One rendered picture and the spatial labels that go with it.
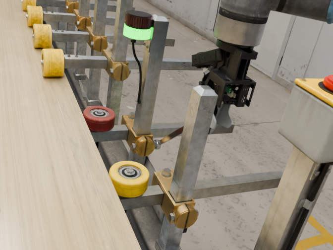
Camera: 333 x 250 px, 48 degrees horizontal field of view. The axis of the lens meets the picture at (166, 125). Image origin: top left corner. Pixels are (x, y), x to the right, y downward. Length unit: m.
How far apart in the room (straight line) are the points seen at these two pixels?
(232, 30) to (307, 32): 3.51
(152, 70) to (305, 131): 0.52
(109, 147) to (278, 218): 0.78
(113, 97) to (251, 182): 0.50
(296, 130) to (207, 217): 1.69
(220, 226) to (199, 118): 1.45
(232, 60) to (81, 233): 0.40
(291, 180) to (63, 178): 0.42
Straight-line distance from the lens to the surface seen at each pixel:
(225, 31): 0.70
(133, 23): 0.82
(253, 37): 0.70
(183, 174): 0.73
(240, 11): 0.68
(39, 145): 0.83
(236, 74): 0.70
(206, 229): 2.04
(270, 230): 0.53
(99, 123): 0.92
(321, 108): 0.42
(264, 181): 0.94
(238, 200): 2.30
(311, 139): 0.43
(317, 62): 4.07
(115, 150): 1.19
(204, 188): 0.85
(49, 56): 1.11
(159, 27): 0.85
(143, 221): 0.95
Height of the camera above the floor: 1.35
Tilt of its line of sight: 28 degrees down
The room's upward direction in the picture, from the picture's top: 11 degrees clockwise
